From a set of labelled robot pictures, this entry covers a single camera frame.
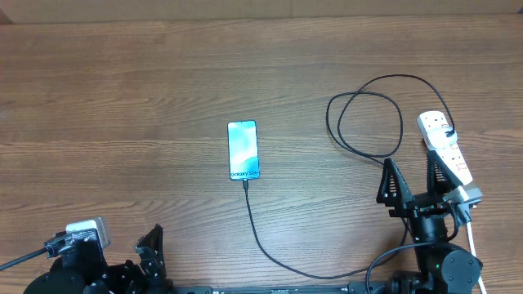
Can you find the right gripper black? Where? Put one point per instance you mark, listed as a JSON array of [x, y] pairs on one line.
[[420, 200]]

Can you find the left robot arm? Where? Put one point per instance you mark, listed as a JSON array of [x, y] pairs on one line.
[[63, 281]]

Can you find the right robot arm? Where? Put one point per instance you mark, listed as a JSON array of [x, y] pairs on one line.
[[433, 219]]

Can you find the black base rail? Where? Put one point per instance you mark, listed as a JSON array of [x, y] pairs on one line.
[[350, 288]]

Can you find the white charger adapter plug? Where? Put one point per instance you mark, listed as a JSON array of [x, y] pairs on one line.
[[440, 137]]

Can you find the Galaxy smartphone blue screen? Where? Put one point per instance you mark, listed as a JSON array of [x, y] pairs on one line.
[[244, 163]]

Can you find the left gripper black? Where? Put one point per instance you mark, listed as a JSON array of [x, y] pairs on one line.
[[152, 250]]

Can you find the white power strip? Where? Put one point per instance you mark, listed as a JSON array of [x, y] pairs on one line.
[[452, 155]]

